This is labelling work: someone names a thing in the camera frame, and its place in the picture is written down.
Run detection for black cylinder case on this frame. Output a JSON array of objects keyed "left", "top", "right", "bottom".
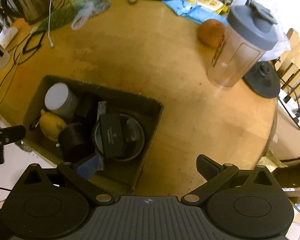
[{"left": 58, "top": 124, "right": 95, "bottom": 163}]

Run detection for black tape roll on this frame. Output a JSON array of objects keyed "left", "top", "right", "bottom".
[{"left": 92, "top": 113, "right": 145, "bottom": 161}]

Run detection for yellow bear case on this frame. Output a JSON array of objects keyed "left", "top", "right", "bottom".
[{"left": 29, "top": 109, "right": 67, "bottom": 142}]

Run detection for black rectangular case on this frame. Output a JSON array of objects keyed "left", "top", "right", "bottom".
[{"left": 100, "top": 114, "right": 125, "bottom": 158}]

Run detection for black cube adapter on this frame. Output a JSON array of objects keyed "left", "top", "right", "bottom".
[{"left": 75, "top": 98, "right": 98, "bottom": 124}]

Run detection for white lidded jar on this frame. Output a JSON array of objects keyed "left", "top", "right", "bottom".
[{"left": 44, "top": 82, "right": 79, "bottom": 119}]

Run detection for clear plastic case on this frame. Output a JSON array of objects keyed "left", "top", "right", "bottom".
[{"left": 125, "top": 118, "right": 140, "bottom": 142}]

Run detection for patterned grey pen stick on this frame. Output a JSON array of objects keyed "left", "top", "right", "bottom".
[{"left": 97, "top": 101, "right": 107, "bottom": 122}]

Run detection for brown cardboard box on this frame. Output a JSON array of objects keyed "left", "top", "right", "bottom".
[{"left": 24, "top": 76, "right": 163, "bottom": 196}]

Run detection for white tissue box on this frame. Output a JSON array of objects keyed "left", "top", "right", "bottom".
[{"left": 0, "top": 26, "right": 18, "bottom": 49}]

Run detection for black kettle base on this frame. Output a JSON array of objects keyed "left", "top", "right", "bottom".
[{"left": 242, "top": 61, "right": 280, "bottom": 99}]

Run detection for wooden chair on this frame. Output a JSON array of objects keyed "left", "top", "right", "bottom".
[{"left": 274, "top": 28, "right": 300, "bottom": 118}]

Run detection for green mesh produce bag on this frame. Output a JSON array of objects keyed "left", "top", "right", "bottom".
[{"left": 37, "top": 5, "right": 82, "bottom": 31}]

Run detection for steel electric kettle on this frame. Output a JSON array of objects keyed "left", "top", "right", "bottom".
[{"left": 1, "top": 0, "right": 50, "bottom": 25}]

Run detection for orange-brown apple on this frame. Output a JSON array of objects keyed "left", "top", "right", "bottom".
[{"left": 197, "top": 19, "right": 225, "bottom": 48}]

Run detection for shaker bottle grey lid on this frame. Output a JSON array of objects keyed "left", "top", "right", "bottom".
[{"left": 207, "top": 0, "right": 278, "bottom": 87}]

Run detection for clear plastic bag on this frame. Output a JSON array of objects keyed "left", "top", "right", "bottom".
[{"left": 71, "top": 0, "right": 111, "bottom": 30}]

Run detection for blue wipes pack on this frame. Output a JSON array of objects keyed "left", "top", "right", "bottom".
[
  {"left": 182, "top": 7, "right": 228, "bottom": 25},
  {"left": 162, "top": 0, "right": 196, "bottom": 16}
]

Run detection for yellow wipes pack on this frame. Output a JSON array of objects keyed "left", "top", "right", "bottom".
[{"left": 189, "top": 0, "right": 229, "bottom": 14}]

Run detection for black cable loop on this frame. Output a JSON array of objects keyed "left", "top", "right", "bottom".
[{"left": 0, "top": 29, "right": 46, "bottom": 111}]

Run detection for white usb cable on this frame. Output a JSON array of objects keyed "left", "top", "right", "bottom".
[{"left": 46, "top": 0, "right": 65, "bottom": 49}]

